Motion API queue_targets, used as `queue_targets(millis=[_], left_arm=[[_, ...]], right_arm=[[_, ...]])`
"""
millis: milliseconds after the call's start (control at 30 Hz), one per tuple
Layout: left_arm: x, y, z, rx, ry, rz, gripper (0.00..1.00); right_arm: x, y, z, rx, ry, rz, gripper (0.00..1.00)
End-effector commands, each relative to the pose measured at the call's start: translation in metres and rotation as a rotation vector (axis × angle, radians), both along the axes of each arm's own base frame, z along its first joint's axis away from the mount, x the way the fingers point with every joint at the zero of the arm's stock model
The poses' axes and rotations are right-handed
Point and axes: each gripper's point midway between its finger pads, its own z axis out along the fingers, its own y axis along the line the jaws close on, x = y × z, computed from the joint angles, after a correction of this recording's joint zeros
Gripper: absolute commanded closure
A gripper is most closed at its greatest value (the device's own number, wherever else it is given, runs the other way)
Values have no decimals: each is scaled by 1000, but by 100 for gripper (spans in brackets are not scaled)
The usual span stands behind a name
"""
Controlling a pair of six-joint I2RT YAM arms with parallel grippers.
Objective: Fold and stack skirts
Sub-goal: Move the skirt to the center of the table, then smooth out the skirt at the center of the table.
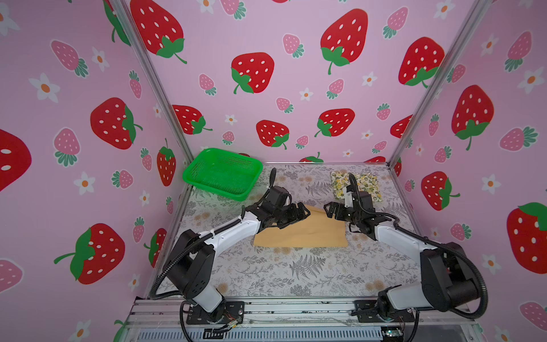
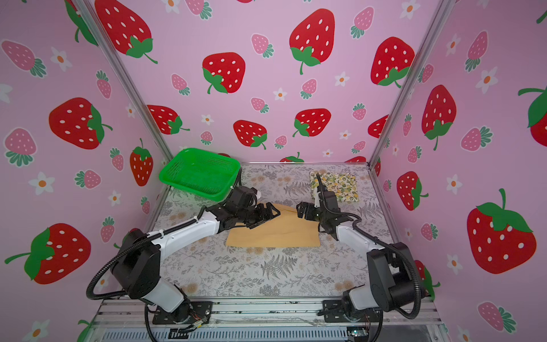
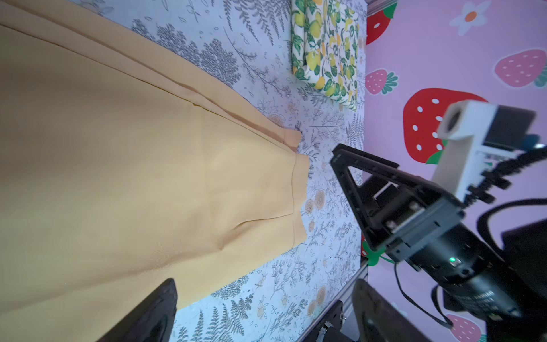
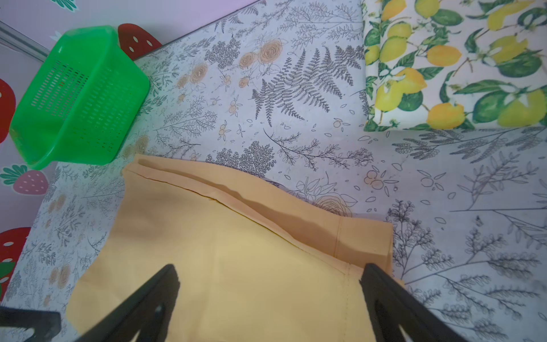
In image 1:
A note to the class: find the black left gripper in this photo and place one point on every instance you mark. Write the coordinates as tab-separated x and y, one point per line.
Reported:
293	217

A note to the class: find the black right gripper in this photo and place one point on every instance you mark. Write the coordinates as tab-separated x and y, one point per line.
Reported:
340	209

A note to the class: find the tan skirt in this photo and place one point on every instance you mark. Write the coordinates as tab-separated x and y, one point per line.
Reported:
315	231

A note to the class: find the lemon print skirt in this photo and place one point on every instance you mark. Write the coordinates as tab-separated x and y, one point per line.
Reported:
366	182

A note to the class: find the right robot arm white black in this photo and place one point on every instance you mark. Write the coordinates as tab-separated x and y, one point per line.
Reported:
449	280

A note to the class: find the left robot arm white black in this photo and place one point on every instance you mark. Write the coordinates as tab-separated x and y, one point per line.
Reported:
191	261

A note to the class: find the green plastic basket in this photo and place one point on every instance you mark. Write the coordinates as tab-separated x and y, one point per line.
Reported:
224	173

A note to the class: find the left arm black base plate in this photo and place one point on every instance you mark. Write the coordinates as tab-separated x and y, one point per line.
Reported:
226	312

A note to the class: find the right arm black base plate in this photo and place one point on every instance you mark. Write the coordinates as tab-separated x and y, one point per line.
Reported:
370	311

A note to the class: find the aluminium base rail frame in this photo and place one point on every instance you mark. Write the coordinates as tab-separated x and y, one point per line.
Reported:
291	319

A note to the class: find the aluminium corner post right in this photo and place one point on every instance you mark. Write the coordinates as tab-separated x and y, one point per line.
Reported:
465	33

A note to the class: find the aluminium corner post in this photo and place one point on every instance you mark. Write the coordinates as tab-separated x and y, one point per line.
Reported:
465	33
153	31

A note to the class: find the aluminium corner post left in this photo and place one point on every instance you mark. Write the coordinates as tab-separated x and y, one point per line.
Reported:
153	31

